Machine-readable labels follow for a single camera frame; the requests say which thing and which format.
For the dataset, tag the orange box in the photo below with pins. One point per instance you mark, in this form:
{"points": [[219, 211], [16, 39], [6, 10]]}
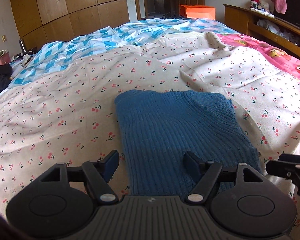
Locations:
{"points": [[197, 11]]}

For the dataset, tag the wooden wardrobe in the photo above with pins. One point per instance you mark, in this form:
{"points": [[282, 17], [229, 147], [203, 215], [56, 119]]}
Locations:
{"points": [[41, 21]]}

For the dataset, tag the white cherry print bedsheet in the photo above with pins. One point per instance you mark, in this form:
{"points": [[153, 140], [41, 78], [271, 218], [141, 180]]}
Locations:
{"points": [[70, 116]]}

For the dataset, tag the blue striped knit sweater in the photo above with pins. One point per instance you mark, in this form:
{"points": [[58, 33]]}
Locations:
{"points": [[157, 129]]}

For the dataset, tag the plush toys on shelf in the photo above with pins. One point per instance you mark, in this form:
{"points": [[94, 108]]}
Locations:
{"points": [[259, 5]]}

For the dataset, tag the wooden shelf cabinet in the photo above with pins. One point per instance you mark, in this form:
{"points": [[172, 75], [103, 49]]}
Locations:
{"points": [[272, 30]]}

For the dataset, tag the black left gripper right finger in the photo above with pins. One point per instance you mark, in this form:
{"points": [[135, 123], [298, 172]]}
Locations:
{"points": [[205, 175]]}

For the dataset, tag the blue white checkered quilt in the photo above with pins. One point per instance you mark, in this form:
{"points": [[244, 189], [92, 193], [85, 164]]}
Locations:
{"points": [[56, 56]]}

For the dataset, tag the pink cartoon blanket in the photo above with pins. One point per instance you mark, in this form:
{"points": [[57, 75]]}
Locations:
{"points": [[277, 57]]}

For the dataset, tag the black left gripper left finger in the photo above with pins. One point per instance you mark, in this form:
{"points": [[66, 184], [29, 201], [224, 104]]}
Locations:
{"points": [[98, 175]]}

